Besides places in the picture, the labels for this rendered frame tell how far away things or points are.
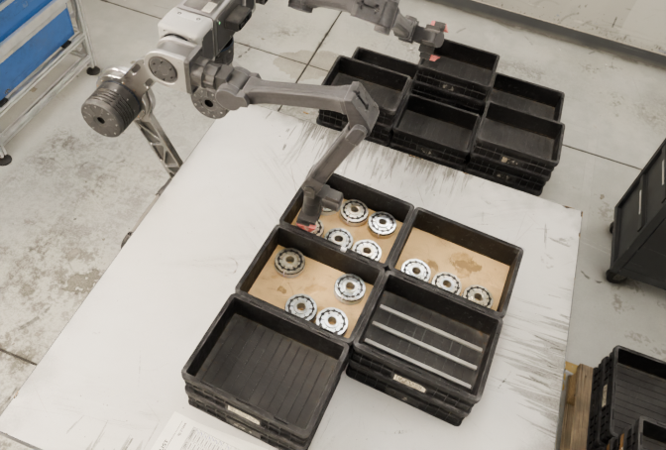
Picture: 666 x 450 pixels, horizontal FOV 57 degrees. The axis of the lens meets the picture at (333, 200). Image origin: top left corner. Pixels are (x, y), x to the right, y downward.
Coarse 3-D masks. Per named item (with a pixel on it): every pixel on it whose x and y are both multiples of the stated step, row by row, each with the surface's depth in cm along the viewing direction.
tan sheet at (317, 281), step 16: (272, 256) 210; (304, 256) 212; (272, 272) 206; (304, 272) 208; (320, 272) 208; (336, 272) 209; (256, 288) 202; (272, 288) 202; (288, 288) 203; (304, 288) 203; (320, 288) 204; (368, 288) 206; (320, 304) 200; (336, 304) 201; (352, 320) 198
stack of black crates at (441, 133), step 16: (416, 96) 323; (400, 112) 314; (416, 112) 331; (432, 112) 327; (448, 112) 324; (464, 112) 320; (400, 128) 322; (416, 128) 323; (432, 128) 325; (448, 128) 326; (464, 128) 327; (400, 144) 314; (416, 144) 309; (432, 144) 305; (448, 144) 318; (464, 144) 319; (432, 160) 313; (448, 160) 310; (464, 160) 310
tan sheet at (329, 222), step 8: (344, 200) 229; (368, 208) 228; (296, 216) 222; (320, 216) 223; (328, 216) 224; (336, 216) 224; (368, 216) 225; (328, 224) 221; (336, 224) 222; (344, 224) 222; (400, 224) 225; (352, 232) 220; (360, 232) 220; (368, 232) 221; (376, 240) 219; (384, 240) 219; (392, 240) 220; (384, 248) 217; (384, 256) 215
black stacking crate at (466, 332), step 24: (384, 288) 203; (408, 288) 200; (384, 312) 201; (408, 312) 202; (432, 312) 203; (456, 312) 198; (384, 336) 196; (432, 336) 197; (456, 336) 198; (480, 336) 199; (360, 360) 187; (432, 360) 192; (480, 360) 194; (456, 384) 188; (456, 408) 183
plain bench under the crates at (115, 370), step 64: (256, 128) 266; (320, 128) 270; (192, 192) 241; (256, 192) 244; (448, 192) 254; (512, 192) 258; (128, 256) 220; (192, 256) 222; (576, 256) 240; (128, 320) 204; (192, 320) 206; (512, 320) 219; (64, 384) 189; (128, 384) 191; (512, 384) 204; (64, 448) 177; (128, 448) 179; (320, 448) 184; (384, 448) 186; (448, 448) 188; (512, 448) 190
